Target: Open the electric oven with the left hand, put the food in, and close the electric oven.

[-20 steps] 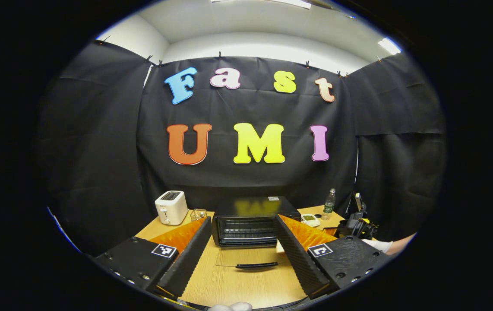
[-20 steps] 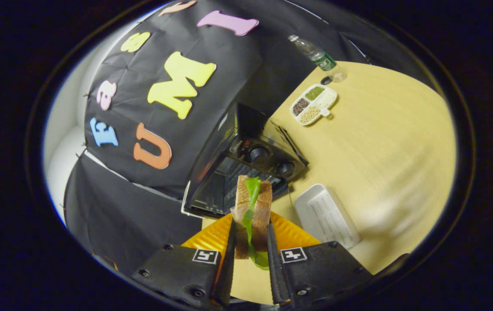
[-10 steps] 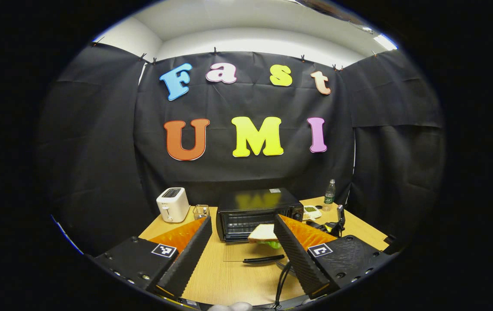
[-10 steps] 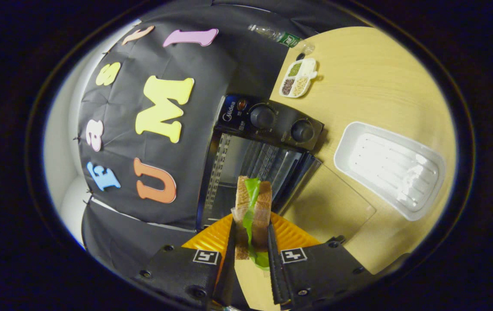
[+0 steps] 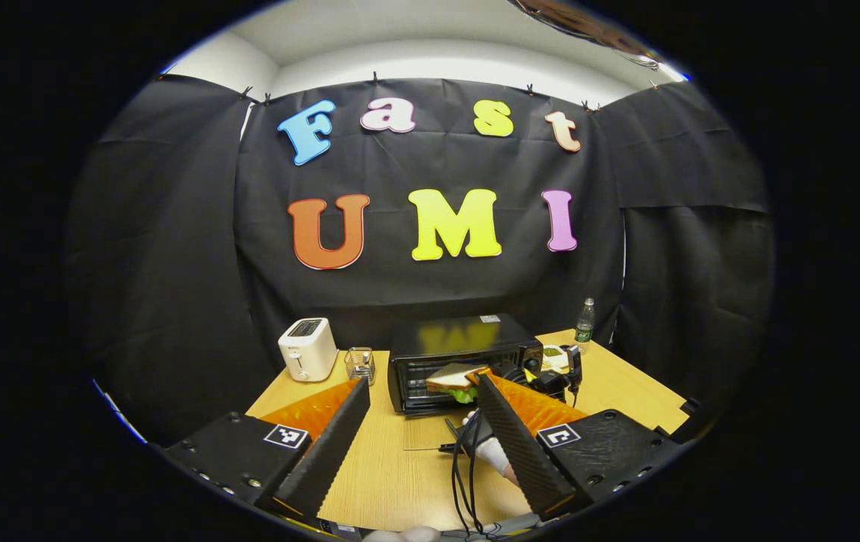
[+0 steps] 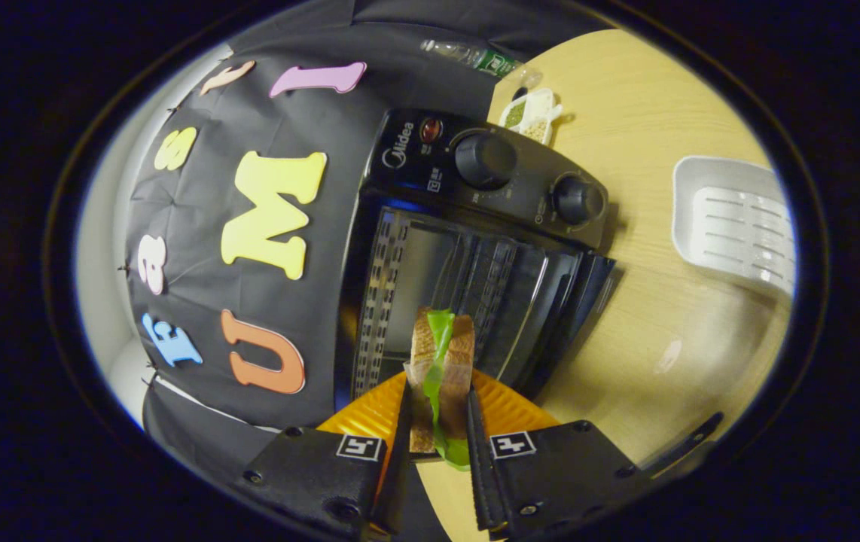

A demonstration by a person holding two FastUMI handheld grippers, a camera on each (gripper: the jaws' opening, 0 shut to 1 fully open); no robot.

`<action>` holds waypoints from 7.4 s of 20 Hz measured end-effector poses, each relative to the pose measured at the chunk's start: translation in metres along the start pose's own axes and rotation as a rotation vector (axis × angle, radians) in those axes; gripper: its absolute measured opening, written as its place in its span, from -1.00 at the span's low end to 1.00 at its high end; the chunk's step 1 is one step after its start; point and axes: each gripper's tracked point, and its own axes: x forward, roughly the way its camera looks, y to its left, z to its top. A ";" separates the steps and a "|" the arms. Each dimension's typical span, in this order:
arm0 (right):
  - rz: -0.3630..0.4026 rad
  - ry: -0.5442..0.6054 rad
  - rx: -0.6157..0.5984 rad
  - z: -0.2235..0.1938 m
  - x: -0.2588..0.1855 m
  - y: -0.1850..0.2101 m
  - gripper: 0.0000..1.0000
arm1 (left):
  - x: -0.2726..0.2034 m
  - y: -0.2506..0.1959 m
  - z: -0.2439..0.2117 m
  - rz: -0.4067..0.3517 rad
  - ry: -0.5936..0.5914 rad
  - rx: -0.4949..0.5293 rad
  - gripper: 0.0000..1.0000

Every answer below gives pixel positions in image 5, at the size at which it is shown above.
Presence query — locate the black backdrop cloth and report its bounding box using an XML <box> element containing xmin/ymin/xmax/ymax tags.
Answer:
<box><xmin>69</xmin><ymin>75</ymin><xmax>775</xmax><ymax>445</ymax></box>

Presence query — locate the clear water bottle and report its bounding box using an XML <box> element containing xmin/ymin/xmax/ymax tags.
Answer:
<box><xmin>575</xmin><ymin>298</ymin><xmax>596</xmax><ymax>346</ymax></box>

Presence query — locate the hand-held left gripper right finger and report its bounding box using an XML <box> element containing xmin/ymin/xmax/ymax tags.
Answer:
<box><xmin>477</xmin><ymin>373</ymin><xmax>683</xmax><ymax>522</ymax></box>

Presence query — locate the small wire basket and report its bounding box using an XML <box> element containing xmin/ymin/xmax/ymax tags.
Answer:
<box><xmin>345</xmin><ymin>347</ymin><xmax>376</xmax><ymax>386</ymax></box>

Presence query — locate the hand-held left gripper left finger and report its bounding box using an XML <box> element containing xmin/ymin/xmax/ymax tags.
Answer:
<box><xmin>163</xmin><ymin>376</ymin><xmax>371</xmax><ymax>520</ymax></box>

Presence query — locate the black cable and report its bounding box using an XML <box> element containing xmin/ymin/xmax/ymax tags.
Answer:
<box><xmin>448</xmin><ymin>410</ymin><xmax>476</xmax><ymax>537</ymax></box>
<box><xmin>465</xmin><ymin>413</ymin><xmax>493</xmax><ymax>538</ymax></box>

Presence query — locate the lettuce sandwich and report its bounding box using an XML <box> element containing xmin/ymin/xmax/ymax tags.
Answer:
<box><xmin>426</xmin><ymin>364</ymin><xmax>487</xmax><ymax>403</ymax></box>

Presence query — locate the black electric oven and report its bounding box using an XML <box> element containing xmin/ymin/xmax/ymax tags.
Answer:
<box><xmin>389</xmin><ymin>314</ymin><xmax>544</xmax><ymax>452</ymax></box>

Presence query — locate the white toaster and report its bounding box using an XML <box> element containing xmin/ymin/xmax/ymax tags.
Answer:
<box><xmin>278</xmin><ymin>318</ymin><xmax>338</xmax><ymax>382</ymax></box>

